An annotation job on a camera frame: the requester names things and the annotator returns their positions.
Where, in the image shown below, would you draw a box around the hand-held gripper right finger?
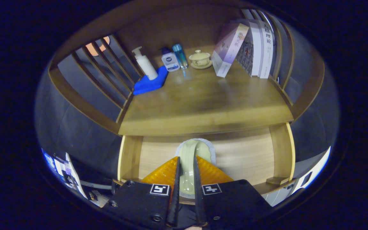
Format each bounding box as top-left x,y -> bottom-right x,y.
193,155 -> 272,228

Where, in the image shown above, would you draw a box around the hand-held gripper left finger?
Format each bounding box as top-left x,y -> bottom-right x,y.
103,156 -> 182,229

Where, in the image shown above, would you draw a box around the wooden drawer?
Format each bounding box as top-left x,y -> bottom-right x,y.
117,123 -> 296,205

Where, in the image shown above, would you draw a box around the white and pale green brush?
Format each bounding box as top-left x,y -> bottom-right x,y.
174,138 -> 217,196

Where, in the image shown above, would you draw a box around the wooden countertop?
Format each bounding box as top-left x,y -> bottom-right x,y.
119,45 -> 295,137

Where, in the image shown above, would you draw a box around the bright printed papers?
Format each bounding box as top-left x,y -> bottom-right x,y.
42,149 -> 88,199

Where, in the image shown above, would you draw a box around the blue folded cloth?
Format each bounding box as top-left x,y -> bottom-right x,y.
133,65 -> 169,96

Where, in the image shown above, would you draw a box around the white pump bottle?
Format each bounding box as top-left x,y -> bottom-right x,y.
132,46 -> 158,81

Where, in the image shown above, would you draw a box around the dark patterned book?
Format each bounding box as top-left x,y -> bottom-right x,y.
235,40 -> 255,77

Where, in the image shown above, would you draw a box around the white bottle with blue cap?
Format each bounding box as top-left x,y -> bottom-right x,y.
161,47 -> 180,72

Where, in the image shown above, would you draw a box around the beige lidded teacup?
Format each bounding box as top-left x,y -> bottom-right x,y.
188,50 -> 213,70

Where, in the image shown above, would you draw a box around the purple and white book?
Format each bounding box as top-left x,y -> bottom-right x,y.
211,22 -> 250,78

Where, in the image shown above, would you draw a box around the teal slim bottle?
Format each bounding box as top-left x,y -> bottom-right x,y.
172,43 -> 189,70

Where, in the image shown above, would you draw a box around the white book with printed spine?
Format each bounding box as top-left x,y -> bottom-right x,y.
258,21 -> 274,79

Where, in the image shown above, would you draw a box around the plain white book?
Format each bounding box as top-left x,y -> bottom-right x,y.
248,19 -> 264,78

